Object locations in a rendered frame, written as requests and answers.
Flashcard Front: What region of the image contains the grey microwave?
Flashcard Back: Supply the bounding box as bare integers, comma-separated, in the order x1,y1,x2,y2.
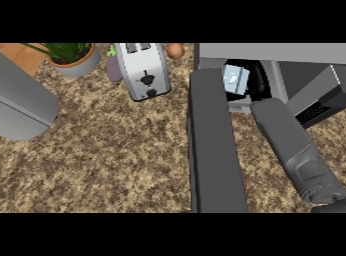
194,43,346,130

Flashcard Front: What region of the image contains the large grey rounded appliance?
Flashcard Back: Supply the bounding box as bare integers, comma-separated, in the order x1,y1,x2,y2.
0,43,61,142

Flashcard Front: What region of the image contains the brown egg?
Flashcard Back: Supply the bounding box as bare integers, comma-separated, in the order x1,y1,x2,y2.
165,43,187,60

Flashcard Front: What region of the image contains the purple eggplant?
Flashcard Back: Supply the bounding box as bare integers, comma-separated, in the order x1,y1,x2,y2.
106,44,125,83

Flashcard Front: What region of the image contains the pale blue milk carton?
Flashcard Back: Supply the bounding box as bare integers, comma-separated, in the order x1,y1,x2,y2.
222,64,252,95

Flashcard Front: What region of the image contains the dark grey microwave door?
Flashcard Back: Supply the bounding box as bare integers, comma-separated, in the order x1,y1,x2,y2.
187,67,250,214

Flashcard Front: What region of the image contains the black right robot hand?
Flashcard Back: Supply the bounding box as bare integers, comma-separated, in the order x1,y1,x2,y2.
247,60,274,102

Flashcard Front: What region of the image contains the silver toaster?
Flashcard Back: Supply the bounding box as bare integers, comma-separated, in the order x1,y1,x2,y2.
113,43,174,102

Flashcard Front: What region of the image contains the green plant in grey pot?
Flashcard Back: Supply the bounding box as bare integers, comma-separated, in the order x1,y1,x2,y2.
22,43,103,78

